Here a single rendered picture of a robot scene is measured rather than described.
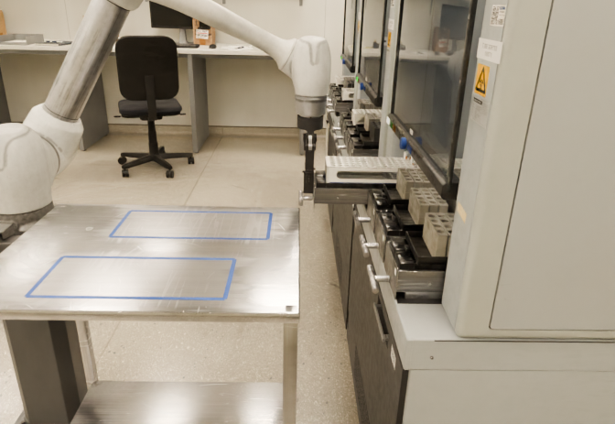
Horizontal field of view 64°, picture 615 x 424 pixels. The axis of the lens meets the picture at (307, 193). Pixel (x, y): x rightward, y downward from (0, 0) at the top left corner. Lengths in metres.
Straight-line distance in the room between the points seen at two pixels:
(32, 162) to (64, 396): 0.74
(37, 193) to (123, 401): 0.61
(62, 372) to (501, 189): 1.38
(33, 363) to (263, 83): 3.73
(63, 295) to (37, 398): 0.90
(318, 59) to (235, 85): 3.67
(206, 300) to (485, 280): 0.48
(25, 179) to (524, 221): 1.20
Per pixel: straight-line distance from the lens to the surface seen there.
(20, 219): 1.52
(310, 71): 1.34
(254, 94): 4.97
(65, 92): 1.60
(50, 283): 1.01
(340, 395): 1.89
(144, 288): 0.94
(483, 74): 0.85
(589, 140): 0.88
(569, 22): 0.83
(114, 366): 2.09
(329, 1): 4.89
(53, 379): 1.76
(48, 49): 4.66
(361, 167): 1.41
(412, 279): 1.03
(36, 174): 1.49
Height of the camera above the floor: 1.31
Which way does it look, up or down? 22 degrees down
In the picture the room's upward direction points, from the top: 2 degrees clockwise
